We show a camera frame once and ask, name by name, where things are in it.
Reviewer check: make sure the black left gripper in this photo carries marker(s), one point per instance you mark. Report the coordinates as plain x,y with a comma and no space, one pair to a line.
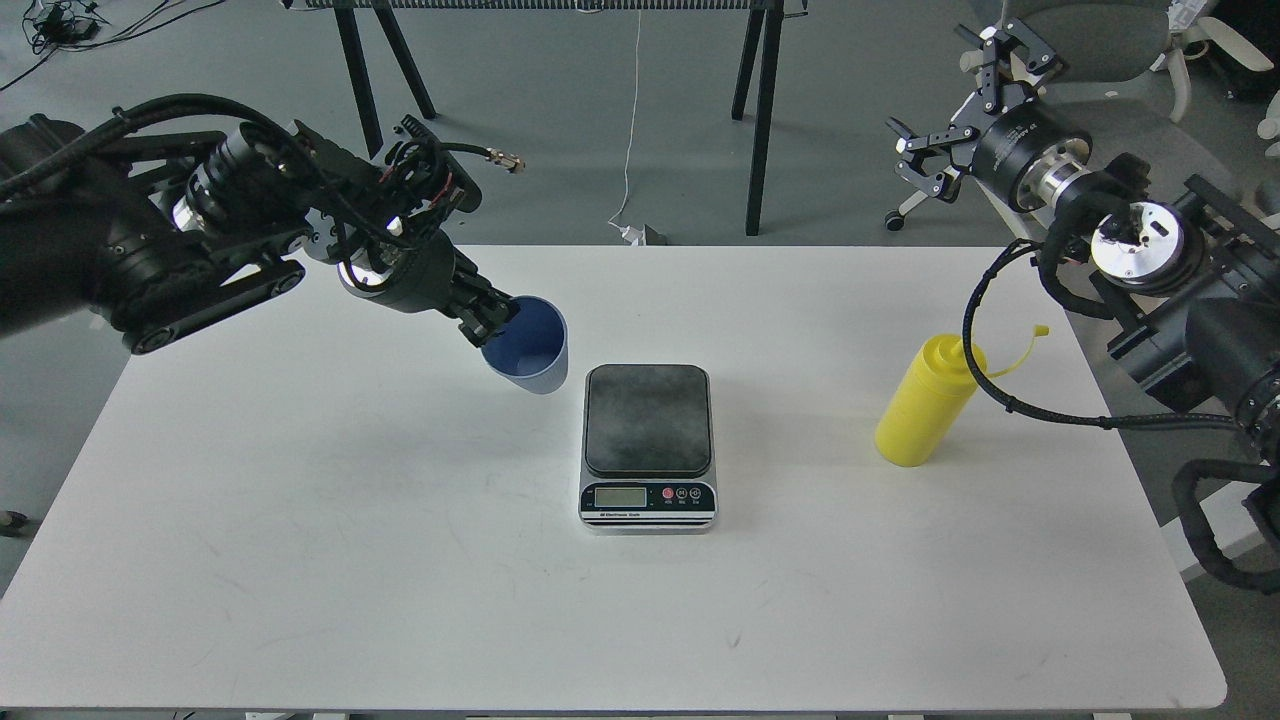
437,277

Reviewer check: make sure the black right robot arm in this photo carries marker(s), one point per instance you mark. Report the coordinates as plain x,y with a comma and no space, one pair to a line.
1192,283

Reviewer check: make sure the blue ribbed plastic cup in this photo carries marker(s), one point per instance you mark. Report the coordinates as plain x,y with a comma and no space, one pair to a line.
531,349

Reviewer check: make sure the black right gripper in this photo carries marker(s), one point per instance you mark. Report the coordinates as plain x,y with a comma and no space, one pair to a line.
1022,151

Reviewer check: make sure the black metal table legs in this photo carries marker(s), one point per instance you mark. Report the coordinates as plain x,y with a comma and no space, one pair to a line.
624,90

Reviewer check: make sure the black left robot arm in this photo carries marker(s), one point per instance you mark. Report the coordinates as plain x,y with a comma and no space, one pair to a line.
186,210

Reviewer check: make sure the digital kitchen scale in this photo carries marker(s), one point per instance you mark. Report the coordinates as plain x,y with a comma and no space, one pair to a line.
648,460

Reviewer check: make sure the yellow squeeze bottle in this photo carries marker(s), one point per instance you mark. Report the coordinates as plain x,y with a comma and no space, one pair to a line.
932,394

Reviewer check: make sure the grey office chair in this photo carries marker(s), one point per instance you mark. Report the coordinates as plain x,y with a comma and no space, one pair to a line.
1124,70

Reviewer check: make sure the white power plug adapter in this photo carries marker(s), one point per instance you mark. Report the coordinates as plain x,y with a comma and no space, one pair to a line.
642,236

